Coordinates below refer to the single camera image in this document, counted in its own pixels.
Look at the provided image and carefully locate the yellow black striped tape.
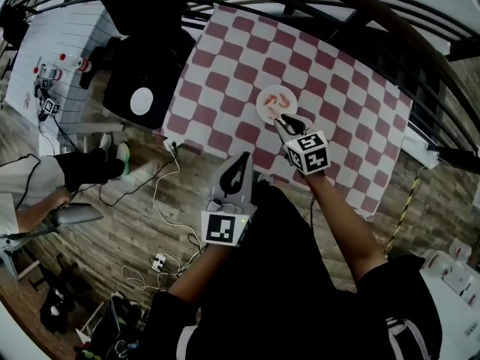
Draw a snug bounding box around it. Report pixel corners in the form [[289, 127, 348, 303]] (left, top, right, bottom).
[[384, 166, 421, 255]]

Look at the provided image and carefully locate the plain white table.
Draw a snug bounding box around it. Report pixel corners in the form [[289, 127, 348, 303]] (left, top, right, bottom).
[[419, 260, 480, 360]]

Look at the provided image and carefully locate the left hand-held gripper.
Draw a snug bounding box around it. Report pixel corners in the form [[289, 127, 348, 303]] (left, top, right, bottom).
[[201, 151, 258, 248]]

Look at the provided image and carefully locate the white bottle red cap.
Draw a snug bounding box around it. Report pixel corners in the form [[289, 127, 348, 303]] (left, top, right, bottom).
[[58, 52, 82, 68]]

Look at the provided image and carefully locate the white plate with food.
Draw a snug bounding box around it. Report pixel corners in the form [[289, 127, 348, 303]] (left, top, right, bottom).
[[256, 84, 299, 125]]

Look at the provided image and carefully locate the white base board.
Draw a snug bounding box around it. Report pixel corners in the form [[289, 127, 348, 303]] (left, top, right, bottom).
[[403, 120, 440, 169]]

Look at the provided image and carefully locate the person's black clothing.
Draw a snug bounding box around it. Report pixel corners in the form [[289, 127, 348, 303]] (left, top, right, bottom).
[[144, 181, 443, 360]]

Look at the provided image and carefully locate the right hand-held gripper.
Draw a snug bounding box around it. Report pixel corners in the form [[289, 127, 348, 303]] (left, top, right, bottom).
[[273, 112, 332, 176]]

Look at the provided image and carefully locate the person's left forearm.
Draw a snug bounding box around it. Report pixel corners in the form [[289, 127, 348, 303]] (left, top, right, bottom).
[[168, 244, 230, 307]]

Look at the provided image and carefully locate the white tiled table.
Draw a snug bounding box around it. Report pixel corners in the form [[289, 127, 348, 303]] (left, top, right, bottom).
[[5, 0, 125, 154]]

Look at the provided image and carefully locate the white cable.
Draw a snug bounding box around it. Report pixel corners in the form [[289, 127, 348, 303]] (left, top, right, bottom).
[[121, 151, 206, 292]]

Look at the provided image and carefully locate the black metal beam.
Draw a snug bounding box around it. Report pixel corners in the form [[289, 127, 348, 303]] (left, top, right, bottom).
[[426, 145, 480, 165]]

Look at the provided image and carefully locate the idle hand-held gripper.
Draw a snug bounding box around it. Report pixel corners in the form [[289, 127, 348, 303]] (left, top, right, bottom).
[[34, 64, 62, 122]]

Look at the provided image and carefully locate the person's right forearm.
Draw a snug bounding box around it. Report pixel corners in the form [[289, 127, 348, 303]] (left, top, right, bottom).
[[305, 172, 389, 283]]

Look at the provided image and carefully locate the white jug red label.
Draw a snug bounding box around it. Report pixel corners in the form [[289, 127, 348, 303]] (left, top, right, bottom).
[[422, 250, 476, 296], [448, 237, 474, 263]]

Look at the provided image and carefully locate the white round plate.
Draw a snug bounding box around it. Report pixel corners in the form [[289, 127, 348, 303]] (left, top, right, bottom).
[[129, 87, 155, 116]]

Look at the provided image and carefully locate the grey chair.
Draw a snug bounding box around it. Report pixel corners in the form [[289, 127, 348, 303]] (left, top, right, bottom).
[[0, 202, 104, 255]]

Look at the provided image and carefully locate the black cable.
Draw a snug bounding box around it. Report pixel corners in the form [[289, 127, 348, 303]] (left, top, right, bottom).
[[97, 146, 179, 208]]

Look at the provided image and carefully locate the red white checkered tablecloth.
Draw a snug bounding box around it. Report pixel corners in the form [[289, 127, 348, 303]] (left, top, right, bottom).
[[161, 2, 413, 219]]

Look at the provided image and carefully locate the black office chair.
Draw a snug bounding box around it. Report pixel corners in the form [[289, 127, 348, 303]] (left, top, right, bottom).
[[78, 0, 198, 131]]

